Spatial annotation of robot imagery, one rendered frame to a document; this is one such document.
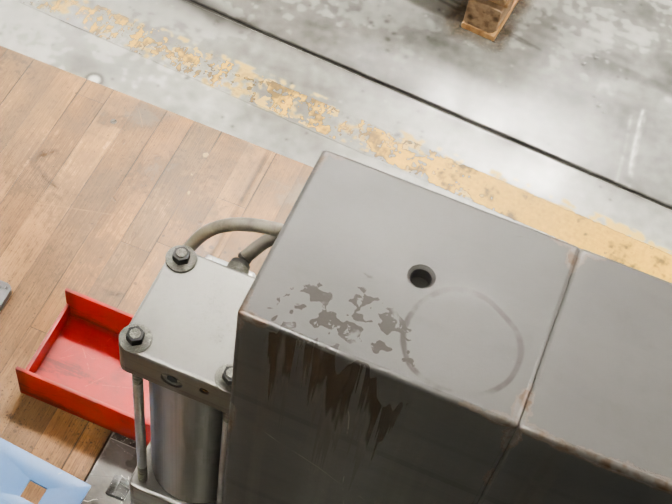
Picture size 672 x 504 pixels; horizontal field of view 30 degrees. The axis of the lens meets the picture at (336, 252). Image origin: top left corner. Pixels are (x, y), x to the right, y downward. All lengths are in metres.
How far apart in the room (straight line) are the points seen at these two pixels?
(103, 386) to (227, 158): 0.38
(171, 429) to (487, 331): 0.31
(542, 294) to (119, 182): 1.02
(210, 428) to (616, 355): 0.33
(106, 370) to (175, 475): 0.53
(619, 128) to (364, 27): 0.66
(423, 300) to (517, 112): 2.33
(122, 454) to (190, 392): 0.63
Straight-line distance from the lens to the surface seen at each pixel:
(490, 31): 3.14
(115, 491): 1.37
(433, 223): 0.74
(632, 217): 2.92
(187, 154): 1.70
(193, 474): 0.99
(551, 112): 3.05
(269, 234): 0.88
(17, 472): 1.37
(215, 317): 0.86
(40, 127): 1.74
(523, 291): 0.73
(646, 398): 0.72
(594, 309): 0.74
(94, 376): 1.52
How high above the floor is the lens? 2.25
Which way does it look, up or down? 56 degrees down
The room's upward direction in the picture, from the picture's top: 11 degrees clockwise
